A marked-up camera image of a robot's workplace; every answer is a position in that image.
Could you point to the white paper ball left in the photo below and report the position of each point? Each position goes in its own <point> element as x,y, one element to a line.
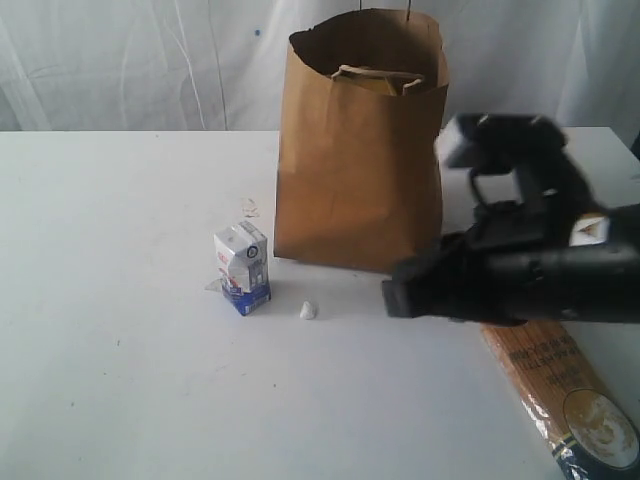
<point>308,311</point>

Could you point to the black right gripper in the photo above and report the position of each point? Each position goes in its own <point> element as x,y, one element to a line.
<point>588,282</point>

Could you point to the white curtain backdrop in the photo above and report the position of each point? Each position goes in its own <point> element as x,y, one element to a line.
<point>219,65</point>

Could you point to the spaghetti packet with Italian flag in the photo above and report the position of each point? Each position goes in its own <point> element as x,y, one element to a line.
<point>587,433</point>

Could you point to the brown paper bag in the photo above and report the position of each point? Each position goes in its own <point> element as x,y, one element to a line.
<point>358,184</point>

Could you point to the small white milk carton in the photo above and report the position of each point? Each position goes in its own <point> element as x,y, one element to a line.
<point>242,261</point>

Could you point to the yellow millet bottle white cap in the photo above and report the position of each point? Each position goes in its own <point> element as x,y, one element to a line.
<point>394,83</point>

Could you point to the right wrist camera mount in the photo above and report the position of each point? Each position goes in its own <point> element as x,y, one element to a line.
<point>555,204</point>

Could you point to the torn paper scrap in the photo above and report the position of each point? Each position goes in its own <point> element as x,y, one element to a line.
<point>249,208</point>

